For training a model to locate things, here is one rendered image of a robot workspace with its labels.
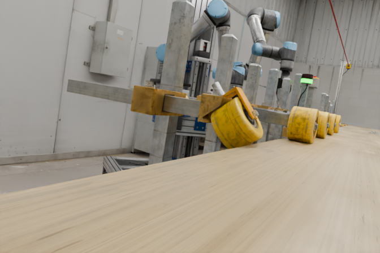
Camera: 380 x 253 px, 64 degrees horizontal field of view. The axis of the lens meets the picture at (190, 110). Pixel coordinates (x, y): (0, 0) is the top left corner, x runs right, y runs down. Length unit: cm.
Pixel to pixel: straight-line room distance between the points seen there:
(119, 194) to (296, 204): 13
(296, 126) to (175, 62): 30
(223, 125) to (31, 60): 310
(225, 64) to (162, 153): 34
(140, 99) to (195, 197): 38
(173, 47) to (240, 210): 47
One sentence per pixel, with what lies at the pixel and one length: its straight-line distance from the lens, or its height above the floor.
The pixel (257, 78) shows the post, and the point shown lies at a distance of 108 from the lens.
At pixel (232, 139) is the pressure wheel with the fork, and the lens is 50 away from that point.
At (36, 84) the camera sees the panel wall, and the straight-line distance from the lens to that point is 353.
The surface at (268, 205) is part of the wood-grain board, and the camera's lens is 23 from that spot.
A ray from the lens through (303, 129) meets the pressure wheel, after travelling 72.
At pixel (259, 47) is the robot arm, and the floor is 131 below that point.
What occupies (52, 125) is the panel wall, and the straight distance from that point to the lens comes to 369.
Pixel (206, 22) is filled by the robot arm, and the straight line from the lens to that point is 194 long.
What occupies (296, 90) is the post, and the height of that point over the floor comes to 109.
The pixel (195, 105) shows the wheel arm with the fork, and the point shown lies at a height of 95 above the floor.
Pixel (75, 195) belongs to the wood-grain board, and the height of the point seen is 90.
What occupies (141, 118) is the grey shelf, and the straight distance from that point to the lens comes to 439.
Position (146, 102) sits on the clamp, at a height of 94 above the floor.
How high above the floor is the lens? 97
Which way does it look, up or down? 3 degrees down
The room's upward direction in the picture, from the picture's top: 9 degrees clockwise
